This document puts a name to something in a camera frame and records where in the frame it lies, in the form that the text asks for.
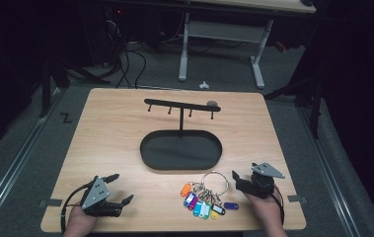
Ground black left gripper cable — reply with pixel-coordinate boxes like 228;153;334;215
59;182;94;235

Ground key ring with coloured tags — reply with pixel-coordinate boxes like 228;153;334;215
179;170;231;221

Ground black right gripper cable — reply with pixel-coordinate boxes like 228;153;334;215
270;185;286;227

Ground small red object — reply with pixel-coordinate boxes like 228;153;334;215
273;40;288;54

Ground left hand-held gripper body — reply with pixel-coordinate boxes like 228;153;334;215
80;175;123;218

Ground person's right hand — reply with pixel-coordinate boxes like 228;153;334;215
243;193;284;232

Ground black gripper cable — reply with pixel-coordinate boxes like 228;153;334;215
59;182;94;235
270;185;286;227

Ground black key stand with tray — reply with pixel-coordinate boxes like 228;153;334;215
139;98;224;172

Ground dark computer tower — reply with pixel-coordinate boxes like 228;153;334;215
102;4;128;67

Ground bundle of black floor cables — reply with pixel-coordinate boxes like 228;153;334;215
104;18;148;90

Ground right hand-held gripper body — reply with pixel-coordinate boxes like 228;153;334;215
240;161;286;199

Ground aluminium floor rail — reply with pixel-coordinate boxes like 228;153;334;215
296;106;362;237
0;88;62;233

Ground person's left hand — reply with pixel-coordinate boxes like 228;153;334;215
62;206;100;237

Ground white-framed desk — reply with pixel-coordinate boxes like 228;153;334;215
177;0;318;90

